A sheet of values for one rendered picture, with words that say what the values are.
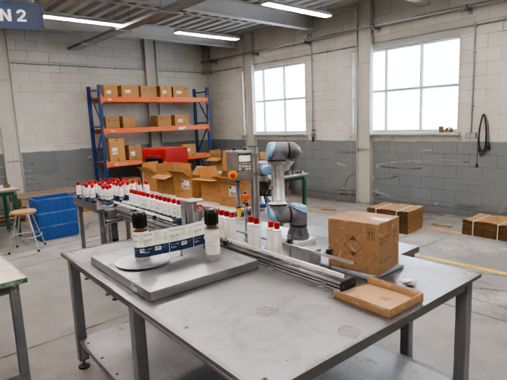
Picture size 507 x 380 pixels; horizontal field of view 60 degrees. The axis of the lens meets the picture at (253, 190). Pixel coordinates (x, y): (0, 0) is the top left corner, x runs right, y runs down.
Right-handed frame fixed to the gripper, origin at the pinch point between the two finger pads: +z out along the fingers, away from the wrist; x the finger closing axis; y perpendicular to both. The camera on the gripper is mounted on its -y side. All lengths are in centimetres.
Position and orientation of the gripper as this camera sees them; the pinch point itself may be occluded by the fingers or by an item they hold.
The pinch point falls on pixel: (262, 206)
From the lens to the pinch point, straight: 341.1
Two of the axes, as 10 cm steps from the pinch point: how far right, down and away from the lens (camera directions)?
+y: 6.7, 0.9, -7.4
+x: 7.4, -1.3, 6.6
